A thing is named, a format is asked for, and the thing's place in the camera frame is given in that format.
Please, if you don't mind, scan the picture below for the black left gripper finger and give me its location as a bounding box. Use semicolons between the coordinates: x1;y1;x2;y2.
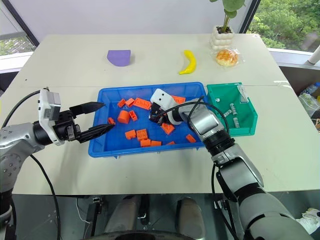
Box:
75;123;116;144
69;101;106;118

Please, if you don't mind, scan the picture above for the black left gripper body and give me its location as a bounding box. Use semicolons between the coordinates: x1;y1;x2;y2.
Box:
53;109;83;143

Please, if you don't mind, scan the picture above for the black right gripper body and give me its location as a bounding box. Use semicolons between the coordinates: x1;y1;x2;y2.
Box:
149;101;172;125

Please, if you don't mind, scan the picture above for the blue plastic bin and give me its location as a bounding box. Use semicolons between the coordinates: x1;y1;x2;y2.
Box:
88;81;210;159

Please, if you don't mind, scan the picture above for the green plastic bin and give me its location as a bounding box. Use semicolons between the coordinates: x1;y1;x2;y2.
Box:
206;81;259;137

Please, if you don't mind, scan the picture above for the orange studded brick block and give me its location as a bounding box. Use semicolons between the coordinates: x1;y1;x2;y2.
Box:
160;122;176;136
135;128;149;141

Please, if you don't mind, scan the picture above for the orange cylinder block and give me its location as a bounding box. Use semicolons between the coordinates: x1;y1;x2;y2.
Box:
117;109;131;124

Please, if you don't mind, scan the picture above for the yellow banana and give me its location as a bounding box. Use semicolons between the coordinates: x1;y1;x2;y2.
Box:
178;49;197;76

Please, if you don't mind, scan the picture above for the purple foam block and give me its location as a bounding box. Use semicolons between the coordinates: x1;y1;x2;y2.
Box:
107;49;132;67

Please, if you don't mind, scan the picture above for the clear plastic bag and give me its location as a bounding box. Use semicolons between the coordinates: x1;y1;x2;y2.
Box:
235;83;251;104

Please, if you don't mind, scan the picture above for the wrapped bread bun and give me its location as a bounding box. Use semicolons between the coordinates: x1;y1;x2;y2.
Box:
214;48;243;67

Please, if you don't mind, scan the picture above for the grey rounded robot leg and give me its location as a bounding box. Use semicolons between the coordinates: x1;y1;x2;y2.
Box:
175;197;207;240
103;195;151;235

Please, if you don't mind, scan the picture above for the white bubble plant pot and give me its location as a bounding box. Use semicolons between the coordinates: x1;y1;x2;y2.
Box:
209;24;236;51

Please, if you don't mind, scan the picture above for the green leafy plant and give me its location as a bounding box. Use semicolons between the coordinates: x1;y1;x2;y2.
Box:
209;0;247;34

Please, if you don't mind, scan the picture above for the bag of plastic bottles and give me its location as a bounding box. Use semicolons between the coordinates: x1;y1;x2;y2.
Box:
298;83;320;111

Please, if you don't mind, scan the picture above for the white pole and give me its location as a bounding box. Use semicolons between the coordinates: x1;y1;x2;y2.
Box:
308;41;320;66

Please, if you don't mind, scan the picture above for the white shoe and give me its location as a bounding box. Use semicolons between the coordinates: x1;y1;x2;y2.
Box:
295;207;320;235

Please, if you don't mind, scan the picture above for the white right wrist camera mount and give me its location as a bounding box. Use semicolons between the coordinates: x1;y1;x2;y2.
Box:
149;88;186;126

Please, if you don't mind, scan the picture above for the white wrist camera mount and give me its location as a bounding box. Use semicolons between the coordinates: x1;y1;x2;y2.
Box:
37;88;65;146
149;88;186;126

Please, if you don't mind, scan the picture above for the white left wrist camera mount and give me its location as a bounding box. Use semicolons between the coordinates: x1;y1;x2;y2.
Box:
37;88;65;146

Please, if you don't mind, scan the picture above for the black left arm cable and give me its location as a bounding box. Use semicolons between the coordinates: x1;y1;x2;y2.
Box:
0;89;43;130

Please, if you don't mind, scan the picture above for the thin black hanging cable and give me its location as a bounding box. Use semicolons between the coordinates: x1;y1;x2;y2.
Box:
29;153;62;240
211;163;240;240

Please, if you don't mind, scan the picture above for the thin white cable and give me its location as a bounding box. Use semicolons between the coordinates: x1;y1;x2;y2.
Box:
75;198;93;224

